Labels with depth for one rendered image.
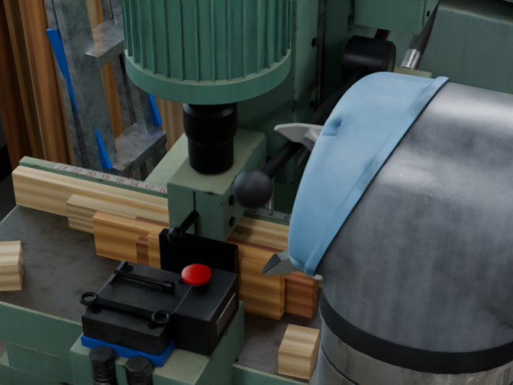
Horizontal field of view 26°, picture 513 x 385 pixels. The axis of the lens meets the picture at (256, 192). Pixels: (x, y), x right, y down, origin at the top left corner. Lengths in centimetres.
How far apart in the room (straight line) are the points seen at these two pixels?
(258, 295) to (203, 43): 31
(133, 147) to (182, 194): 105
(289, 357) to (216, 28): 35
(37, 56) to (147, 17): 157
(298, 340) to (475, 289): 65
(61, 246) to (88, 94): 81
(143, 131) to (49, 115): 47
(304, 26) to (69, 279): 40
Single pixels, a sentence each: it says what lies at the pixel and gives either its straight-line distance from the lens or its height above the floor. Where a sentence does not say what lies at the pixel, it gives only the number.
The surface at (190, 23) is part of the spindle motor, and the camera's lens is 108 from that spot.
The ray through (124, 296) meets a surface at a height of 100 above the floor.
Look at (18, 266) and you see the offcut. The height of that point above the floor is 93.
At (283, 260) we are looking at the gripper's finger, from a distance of 109.
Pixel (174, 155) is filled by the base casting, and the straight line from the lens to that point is 171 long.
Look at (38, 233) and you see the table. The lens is 141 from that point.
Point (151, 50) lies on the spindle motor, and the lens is 111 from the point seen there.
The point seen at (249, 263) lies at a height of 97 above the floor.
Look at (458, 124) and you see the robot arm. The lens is 54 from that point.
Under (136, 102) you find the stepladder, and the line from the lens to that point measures 229.
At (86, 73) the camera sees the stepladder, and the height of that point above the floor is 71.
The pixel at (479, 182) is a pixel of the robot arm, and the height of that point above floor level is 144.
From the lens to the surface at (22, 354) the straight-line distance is 135.
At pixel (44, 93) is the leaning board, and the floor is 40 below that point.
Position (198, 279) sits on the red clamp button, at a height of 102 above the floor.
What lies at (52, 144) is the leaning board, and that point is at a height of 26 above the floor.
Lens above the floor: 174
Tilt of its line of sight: 35 degrees down
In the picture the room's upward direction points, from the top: straight up
